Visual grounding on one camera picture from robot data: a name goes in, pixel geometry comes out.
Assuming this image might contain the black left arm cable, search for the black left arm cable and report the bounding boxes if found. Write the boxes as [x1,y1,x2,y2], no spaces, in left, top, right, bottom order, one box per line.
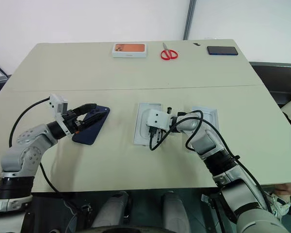
[9,97,88,214]

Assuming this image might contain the white box with orange phone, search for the white box with orange phone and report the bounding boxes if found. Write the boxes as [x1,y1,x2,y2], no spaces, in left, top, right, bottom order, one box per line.
[112,42,148,59]

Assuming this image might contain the grey rounded robot leg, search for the grey rounded robot leg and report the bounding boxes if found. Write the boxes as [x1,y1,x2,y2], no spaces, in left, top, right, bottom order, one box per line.
[161,191,191,233]
[93,191,131,233]

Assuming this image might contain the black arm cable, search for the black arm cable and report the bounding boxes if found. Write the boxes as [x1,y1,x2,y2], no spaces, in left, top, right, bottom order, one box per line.
[147,110,276,219]
[9,97,88,214]

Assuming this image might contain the person bare lower leg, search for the person bare lower leg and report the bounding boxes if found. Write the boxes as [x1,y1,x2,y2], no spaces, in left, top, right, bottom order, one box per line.
[275,183,291,196]

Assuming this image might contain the dark blue smartphone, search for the dark blue smartphone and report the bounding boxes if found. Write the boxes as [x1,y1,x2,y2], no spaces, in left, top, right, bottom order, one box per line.
[71,104,111,146]

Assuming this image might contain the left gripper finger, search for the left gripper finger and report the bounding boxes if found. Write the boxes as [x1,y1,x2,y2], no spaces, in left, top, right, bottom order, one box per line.
[78,110,107,133]
[71,103,97,118]

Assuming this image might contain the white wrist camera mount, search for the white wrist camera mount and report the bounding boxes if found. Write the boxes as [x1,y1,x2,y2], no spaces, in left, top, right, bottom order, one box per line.
[49,93,72,137]
[145,109,172,131]

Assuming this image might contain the dark blue flat phone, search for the dark blue flat phone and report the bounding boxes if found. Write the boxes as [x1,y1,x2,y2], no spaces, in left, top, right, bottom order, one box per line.
[207,45,239,56]

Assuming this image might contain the red handled scissors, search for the red handled scissors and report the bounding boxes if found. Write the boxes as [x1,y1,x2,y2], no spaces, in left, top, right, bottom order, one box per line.
[159,42,179,61]

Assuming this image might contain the dark side table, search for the dark side table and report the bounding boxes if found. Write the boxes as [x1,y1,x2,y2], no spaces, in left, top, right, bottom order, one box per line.
[248,62,291,107]

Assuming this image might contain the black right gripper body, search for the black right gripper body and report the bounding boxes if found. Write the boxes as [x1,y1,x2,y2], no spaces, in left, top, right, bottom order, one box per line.
[149,126,169,144]

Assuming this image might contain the white phone box base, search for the white phone box base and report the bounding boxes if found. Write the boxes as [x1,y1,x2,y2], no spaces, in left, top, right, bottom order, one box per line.
[133,102,166,148]

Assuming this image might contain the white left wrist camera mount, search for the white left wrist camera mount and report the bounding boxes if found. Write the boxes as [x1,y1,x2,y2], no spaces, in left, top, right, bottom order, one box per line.
[49,93,72,137]

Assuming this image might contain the grey metal pole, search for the grey metal pole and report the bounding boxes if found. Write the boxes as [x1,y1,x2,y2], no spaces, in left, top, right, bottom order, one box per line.
[183,0,197,40]

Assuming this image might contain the white sneaker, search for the white sneaker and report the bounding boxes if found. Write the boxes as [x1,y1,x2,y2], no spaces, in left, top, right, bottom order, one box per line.
[269,191,291,216]

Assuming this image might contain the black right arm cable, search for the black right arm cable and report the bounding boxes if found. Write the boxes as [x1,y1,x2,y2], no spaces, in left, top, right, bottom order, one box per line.
[147,110,276,219]

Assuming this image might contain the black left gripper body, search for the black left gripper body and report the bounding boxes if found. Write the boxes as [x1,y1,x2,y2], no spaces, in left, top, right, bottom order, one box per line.
[63,109,84,134]

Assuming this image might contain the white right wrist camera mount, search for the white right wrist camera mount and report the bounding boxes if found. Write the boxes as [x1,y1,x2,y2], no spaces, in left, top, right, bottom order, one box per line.
[145,109,172,131]

